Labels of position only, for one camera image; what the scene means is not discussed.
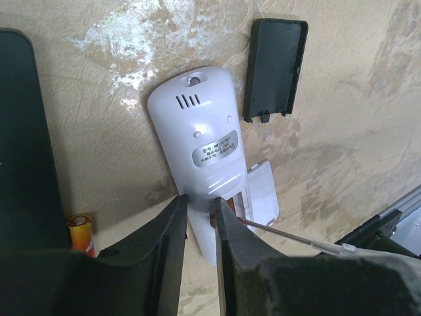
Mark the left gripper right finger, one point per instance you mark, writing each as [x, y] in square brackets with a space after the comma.
[256, 279]

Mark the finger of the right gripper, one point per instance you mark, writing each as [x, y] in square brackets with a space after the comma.
[376, 233]

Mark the black remote control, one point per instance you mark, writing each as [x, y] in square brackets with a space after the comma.
[32, 217]

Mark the white battery cover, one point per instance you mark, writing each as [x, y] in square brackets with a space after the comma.
[262, 192]

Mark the white remote control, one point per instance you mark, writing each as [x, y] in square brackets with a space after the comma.
[196, 119]

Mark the black battery cover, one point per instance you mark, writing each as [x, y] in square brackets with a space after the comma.
[276, 52]

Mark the red orange battery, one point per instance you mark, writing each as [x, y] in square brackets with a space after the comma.
[81, 234]

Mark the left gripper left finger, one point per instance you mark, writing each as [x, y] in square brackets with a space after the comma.
[139, 275]

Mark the clear handle screwdriver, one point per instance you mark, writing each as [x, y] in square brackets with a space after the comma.
[296, 237]

